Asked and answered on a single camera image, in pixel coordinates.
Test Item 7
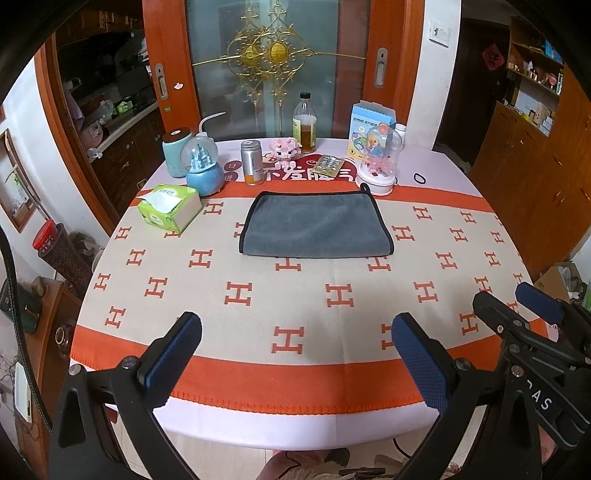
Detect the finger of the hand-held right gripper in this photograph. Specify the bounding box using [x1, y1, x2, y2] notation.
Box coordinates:
[515, 281, 567, 325]
[472, 290, 533, 345]

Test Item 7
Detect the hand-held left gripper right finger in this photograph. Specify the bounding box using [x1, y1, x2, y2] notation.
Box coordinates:
[392, 313, 527, 480]

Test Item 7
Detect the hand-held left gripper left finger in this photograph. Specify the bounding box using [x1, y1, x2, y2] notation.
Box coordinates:
[48, 311, 204, 480]

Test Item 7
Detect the grey towel with black trim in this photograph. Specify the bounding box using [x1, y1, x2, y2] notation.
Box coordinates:
[239, 183, 394, 258]

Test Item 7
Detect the cardboard box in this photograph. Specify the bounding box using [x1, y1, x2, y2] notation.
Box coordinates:
[532, 261, 588, 302]

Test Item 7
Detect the orange beige patterned blanket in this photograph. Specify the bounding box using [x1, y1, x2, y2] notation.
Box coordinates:
[69, 178, 551, 403]

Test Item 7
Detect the wooden side table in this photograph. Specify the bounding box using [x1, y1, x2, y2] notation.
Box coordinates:
[0, 276, 85, 464]

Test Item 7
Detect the green tissue box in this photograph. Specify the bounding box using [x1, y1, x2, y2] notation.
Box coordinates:
[137, 184, 204, 234]

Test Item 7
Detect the red lid jar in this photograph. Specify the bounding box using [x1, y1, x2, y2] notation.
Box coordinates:
[32, 219, 94, 288]

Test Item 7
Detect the blue castle snow globe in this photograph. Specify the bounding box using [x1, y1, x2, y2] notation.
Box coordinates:
[186, 136, 225, 197]

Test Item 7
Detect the light blue jar brown lid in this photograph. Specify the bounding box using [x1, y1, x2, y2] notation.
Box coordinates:
[161, 129, 193, 179]

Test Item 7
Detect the clear dome duck toy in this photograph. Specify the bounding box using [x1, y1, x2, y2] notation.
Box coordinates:
[355, 124, 400, 197]

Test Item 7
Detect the silver metal can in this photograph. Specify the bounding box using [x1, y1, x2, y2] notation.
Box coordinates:
[240, 140, 264, 186]

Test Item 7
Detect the pill blister pack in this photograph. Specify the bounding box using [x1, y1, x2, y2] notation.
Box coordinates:
[315, 154, 348, 173]

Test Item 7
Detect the red table mat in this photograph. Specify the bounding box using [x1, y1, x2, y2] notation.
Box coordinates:
[222, 154, 366, 186]

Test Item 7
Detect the framed picture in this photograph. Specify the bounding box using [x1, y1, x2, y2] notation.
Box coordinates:
[0, 128, 41, 233]

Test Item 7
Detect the pink block toy pig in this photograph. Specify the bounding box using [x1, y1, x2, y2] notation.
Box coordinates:
[269, 137, 302, 160]

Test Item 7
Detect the blue paper carton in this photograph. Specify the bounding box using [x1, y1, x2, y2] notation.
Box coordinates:
[347, 100, 397, 160]

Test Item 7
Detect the glass-front wooden cabinet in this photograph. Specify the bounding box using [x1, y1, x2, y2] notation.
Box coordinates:
[34, 0, 168, 237]

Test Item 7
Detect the glass bottle amber liquid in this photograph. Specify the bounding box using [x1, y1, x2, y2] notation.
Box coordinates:
[292, 92, 318, 154]

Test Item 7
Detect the glass door gold ornament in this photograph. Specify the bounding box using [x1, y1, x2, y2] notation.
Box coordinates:
[140, 0, 426, 141]

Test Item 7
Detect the wooden wall shelf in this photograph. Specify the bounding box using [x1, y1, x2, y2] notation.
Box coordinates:
[502, 16, 567, 138]

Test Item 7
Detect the white curved cable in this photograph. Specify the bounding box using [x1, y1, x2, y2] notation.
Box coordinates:
[198, 112, 230, 137]

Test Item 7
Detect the red wall decoration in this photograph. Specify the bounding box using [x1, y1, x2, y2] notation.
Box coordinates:
[481, 45, 505, 71]

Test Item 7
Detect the metal door handle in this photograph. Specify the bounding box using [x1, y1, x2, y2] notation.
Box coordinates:
[373, 47, 389, 89]
[154, 63, 170, 102]

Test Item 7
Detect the white light switch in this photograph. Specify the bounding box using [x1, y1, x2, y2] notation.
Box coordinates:
[428, 20, 452, 48]

